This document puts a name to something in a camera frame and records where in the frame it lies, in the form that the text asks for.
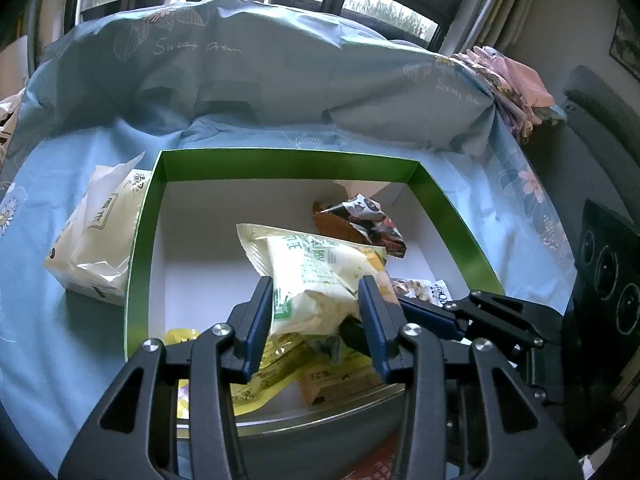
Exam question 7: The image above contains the white blue striped snack bag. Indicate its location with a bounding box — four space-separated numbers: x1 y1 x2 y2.
392 278 452 307

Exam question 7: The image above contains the red mushroom snack bag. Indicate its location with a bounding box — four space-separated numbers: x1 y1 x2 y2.
312 194 407 258

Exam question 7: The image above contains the pale yellow chips bag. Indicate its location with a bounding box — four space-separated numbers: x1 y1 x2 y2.
236 223 397 336

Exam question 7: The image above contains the orange tan snack bag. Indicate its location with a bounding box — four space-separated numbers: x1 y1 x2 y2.
297 354 385 406

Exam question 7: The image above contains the yellow snack packet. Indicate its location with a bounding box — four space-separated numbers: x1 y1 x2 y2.
164 326 371 418

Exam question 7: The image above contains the green cardboard box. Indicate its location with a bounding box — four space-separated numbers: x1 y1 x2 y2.
124 148 502 356

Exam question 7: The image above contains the grey chair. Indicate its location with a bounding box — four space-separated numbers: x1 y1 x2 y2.
524 64 640 221

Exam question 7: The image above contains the white tissue pack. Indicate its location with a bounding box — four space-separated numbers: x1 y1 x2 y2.
43 154 151 306

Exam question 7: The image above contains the pink floral cloth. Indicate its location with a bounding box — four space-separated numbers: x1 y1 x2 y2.
454 46 567 144

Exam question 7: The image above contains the light blue floral bedsheet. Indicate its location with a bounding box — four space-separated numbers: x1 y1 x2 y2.
1 0 576 474

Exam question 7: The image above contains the black camera box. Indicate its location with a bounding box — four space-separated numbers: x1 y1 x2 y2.
570 200 639 391

